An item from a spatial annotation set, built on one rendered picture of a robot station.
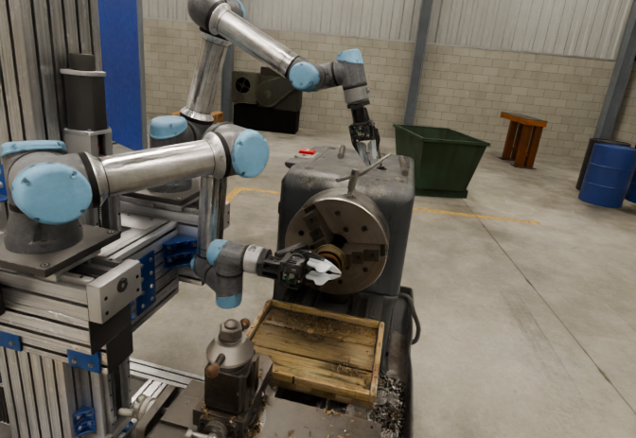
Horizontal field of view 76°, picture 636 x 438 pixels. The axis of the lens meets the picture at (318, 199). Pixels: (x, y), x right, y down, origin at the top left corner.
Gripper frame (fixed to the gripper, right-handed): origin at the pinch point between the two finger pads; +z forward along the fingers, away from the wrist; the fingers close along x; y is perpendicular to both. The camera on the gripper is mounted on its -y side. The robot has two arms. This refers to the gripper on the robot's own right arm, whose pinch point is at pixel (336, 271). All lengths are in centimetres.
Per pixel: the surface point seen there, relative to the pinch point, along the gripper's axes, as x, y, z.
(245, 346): 6.2, 43.8, -7.5
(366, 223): 9.3, -15.1, 4.9
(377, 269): -4.5, -15.2, 9.8
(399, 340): -54, -54, 22
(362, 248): 2.9, -11.6, 4.8
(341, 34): 135, -992, -199
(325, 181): 15.4, -32.1, -12.0
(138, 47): 54, -380, -335
